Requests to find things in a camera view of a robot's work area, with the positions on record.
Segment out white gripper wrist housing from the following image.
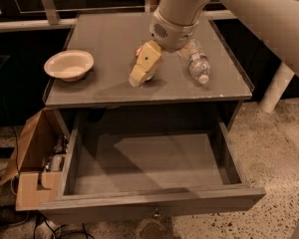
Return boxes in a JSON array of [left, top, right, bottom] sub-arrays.
[[129, 7, 199, 87]]

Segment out red coke can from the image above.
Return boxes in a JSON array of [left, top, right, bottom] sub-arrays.
[[136, 47, 143, 58]]

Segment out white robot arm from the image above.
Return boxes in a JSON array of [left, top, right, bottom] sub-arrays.
[[130, 0, 299, 113]]

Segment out open grey top drawer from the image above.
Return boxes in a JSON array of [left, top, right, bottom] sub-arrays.
[[39, 112, 265, 223]]

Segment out metal drawer knob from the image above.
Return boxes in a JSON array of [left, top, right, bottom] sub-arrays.
[[152, 208, 161, 218]]

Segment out clear plastic water bottle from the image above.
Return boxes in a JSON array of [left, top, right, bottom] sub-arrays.
[[178, 38, 210, 85]]

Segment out grey wooden cabinet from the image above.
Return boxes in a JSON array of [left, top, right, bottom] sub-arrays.
[[42, 11, 255, 141]]

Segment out white paper bowl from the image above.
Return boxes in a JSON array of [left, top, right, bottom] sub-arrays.
[[44, 50, 94, 82]]

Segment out metal window railing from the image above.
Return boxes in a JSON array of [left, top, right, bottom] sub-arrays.
[[0, 0, 238, 34]]

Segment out open cardboard box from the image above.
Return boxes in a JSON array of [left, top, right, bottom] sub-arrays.
[[0, 109, 64, 211]]

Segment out black cables on floor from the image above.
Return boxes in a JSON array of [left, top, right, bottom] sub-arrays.
[[31, 212, 96, 239]]

